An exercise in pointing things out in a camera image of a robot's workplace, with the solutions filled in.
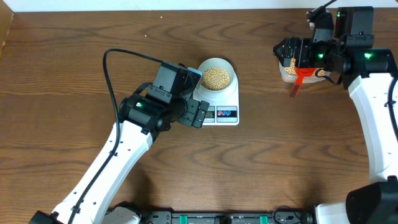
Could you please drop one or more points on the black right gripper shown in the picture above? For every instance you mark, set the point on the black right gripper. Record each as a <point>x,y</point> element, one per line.
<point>303,44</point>

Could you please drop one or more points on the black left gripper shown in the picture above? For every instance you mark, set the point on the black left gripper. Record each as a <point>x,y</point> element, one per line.
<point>191,105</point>

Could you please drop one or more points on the red plastic measuring scoop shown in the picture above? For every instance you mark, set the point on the red plastic measuring scoop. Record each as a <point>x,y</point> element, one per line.
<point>301,74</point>

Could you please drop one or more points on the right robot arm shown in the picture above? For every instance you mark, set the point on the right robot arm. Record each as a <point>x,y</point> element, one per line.
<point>344,44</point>

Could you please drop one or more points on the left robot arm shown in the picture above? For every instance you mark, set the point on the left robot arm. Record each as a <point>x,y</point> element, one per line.
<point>141,119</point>

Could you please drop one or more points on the white digital kitchen scale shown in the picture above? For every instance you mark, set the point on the white digital kitchen scale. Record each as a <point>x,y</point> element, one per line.
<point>224,105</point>

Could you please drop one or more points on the soybeans in grey bowl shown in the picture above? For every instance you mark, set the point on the soybeans in grey bowl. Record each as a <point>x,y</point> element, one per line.
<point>216,78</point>

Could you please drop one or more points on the light grey bowl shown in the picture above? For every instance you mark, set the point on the light grey bowl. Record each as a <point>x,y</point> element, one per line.
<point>218,62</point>

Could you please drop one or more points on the pile of soybeans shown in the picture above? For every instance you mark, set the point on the pile of soybeans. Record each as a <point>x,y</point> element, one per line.
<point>291,69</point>

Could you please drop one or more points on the clear plastic container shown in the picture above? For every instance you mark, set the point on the clear plastic container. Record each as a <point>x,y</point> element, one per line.
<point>307,80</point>

